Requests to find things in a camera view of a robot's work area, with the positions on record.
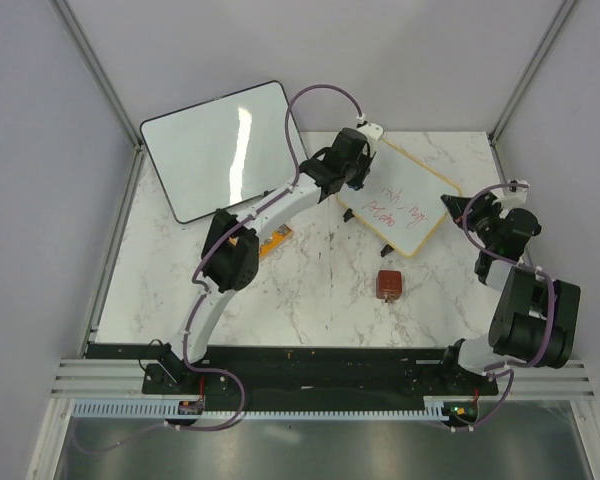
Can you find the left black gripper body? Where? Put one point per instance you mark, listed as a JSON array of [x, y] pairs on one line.
[[356, 174]]

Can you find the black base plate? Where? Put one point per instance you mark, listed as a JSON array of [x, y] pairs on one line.
[[232, 376]]

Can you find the aluminium rail frame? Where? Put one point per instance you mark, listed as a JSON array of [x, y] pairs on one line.
[[95, 378]]

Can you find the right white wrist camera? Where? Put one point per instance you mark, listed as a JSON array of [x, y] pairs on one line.
[[514, 195]]

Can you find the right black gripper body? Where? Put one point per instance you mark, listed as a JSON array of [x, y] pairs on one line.
[[483, 220]]

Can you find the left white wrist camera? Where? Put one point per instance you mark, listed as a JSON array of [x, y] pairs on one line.
[[372, 131]]

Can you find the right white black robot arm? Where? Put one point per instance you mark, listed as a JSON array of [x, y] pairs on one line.
[[535, 319]]

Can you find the light blue cable duct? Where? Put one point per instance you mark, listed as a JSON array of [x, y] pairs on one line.
[[162, 409]]

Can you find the brown square box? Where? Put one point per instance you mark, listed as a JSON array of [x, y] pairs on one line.
[[389, 285]]

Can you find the orange picture card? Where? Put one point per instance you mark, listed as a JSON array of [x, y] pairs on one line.
[[275, 240]]

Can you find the small yellow framed whiteboard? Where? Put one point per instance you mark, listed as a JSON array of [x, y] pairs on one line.
[[400, 200]]

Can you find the large black framed whiteboard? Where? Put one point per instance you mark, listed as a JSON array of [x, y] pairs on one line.
[[224, 151]]

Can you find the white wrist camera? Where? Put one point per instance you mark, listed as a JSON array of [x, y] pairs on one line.
[[514, 195], [372, 131]]

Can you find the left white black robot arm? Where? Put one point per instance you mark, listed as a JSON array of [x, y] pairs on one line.
[[231, 253]]

